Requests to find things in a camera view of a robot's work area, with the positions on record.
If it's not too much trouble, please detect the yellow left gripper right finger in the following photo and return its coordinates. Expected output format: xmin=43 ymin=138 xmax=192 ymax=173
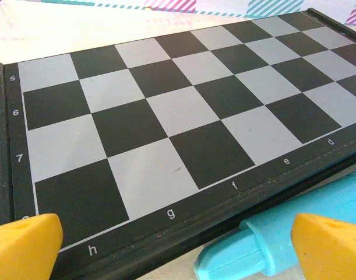
xmin=291 ymin=213 xmax=356 ymax=280

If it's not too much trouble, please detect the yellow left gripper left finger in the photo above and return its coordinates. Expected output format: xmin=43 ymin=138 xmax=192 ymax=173
xmin=0 ymin=213 xmax=64 ymax=280

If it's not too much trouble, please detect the teal marker pen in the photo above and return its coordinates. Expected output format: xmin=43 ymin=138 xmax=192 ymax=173
xmin=194 ymin=169 xmax=356 ymax=278

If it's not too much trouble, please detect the black and grey chessboard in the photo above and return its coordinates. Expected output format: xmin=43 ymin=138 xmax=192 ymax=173
xmin=0 ymin=8 xmax=356 ymax=280

